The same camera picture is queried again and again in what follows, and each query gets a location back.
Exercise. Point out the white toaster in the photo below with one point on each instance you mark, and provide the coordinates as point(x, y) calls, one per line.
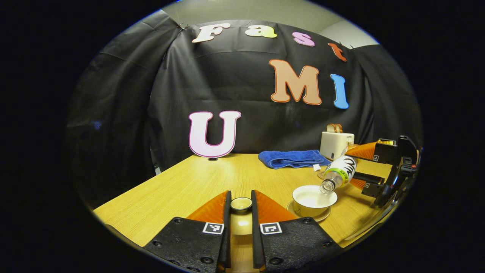
point(333, 146)

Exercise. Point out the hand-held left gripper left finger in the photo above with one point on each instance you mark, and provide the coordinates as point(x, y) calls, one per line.
point(227, 250)

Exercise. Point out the plastic water bottle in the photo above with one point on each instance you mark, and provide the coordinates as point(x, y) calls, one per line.
point(343, 170)

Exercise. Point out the white saucer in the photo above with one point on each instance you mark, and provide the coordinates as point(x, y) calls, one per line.
point(323, 218)

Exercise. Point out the black backdrop cloth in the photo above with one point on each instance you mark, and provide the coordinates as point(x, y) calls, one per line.
point(254, 125)

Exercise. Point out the toast bread slice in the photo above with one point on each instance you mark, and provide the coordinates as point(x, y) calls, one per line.
point(338, 128)
point(330, 129)

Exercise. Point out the white teacup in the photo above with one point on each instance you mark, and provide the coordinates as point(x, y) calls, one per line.
point(308, 199)

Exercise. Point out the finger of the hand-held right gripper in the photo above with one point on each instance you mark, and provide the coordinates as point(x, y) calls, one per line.
point(384, 151)
point(373, 181)

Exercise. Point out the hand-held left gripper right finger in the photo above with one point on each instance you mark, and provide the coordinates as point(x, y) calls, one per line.
point(257, 250)

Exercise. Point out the blue folded towel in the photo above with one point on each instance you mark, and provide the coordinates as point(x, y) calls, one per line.
point(291, 158)

